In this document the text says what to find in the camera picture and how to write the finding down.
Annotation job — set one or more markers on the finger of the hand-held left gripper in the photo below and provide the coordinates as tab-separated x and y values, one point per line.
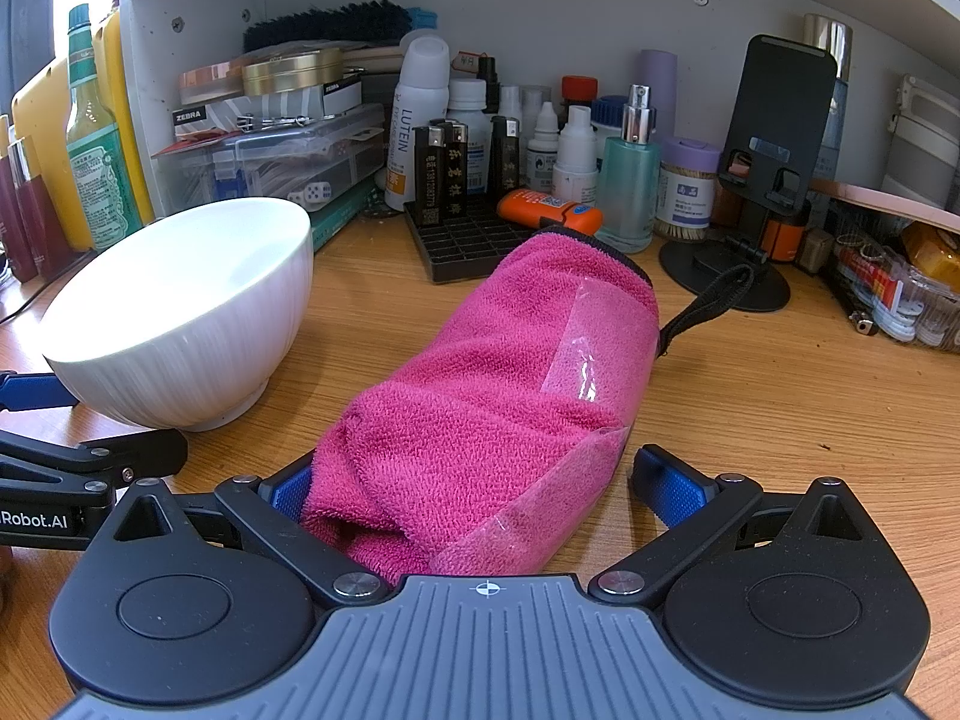
30	391
112	457

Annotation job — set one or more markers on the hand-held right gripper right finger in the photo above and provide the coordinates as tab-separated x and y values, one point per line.
675	491

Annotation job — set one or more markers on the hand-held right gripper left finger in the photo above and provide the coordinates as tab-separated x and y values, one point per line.
289	491

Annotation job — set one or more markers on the pink terry towel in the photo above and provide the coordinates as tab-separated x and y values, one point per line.
480	405

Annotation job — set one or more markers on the white ceramic bowl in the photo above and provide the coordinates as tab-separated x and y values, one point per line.
187	315

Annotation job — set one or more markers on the green glass bottle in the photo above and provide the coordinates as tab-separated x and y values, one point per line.
94	142

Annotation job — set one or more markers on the yellow plastic container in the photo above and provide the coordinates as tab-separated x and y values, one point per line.
45	127

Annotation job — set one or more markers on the orange cylinder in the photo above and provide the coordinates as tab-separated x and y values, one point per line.
784	240

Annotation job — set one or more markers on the green book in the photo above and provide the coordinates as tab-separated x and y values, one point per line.
345	214

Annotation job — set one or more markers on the white dice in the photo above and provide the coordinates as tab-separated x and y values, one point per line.
311	196

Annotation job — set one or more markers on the purple-lidded toothpick jar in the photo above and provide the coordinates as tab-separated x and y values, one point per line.
686	195

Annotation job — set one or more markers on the clear plastic bag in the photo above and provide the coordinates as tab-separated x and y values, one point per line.
900	285

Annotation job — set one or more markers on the black grid tray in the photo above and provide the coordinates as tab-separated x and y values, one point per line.
465	240

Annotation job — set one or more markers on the teal glass perfume bottle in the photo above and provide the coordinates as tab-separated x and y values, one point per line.
628	187

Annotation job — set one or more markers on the clear plastic storage box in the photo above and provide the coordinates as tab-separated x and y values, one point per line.
285	154

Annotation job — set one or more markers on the black lighter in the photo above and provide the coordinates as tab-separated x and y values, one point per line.
429	180
504	161
457	172

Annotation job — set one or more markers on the small white dropper bottle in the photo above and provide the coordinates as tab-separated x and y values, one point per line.
541	154
576	157

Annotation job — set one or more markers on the copper tape roll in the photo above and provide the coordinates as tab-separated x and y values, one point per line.
210	82

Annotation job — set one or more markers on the pink plate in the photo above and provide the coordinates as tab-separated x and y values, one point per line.
892	202

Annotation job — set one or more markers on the white striped box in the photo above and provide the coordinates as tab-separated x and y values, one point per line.
270	105

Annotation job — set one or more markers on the black phone stand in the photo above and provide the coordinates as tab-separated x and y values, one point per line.
780	127

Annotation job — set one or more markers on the blue-capped bottle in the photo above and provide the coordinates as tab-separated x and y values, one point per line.
609	116

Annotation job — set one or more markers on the white Lutein bottle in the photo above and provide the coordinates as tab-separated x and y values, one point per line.
412	112

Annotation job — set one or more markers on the pale purple bottle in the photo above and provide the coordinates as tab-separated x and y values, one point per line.
658	82

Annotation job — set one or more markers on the red-capped bottle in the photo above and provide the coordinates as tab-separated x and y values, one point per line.
577	94

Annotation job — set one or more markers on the gold oval tin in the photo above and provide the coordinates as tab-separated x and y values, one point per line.
292	75

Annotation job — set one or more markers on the white pill bottle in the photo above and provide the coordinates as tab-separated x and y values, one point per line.
466	101

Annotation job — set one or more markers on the silver-capped bottle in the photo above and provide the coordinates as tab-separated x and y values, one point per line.
832	52

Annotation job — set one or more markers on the black bristle brush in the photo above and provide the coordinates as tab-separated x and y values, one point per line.
322	26

